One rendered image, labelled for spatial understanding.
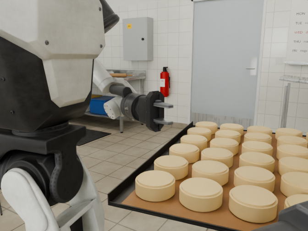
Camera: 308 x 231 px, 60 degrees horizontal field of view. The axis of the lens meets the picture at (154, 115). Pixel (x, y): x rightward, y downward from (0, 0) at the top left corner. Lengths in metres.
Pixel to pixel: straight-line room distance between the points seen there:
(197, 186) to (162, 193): 0.04
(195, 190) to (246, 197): 0.06
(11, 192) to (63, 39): 0.33
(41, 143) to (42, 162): 0.06
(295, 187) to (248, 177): 0.05
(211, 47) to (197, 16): 0.53
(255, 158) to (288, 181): 0.08
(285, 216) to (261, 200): 0.07
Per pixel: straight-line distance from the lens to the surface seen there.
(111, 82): 0.97
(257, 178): 0.36
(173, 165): 0.38
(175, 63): 4.54
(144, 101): 0.81
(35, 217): 0.62
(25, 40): 0.48
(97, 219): 0.71
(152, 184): 0.32
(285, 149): 0.49
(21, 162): 0.63
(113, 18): 0.77
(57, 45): 0.51
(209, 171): 0.37
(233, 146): 0.48
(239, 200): 0.31
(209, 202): 0.31
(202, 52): 4.39
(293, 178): 0.38
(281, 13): 4.15
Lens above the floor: 1.21
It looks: 12 degrees down
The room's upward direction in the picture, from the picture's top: straight up
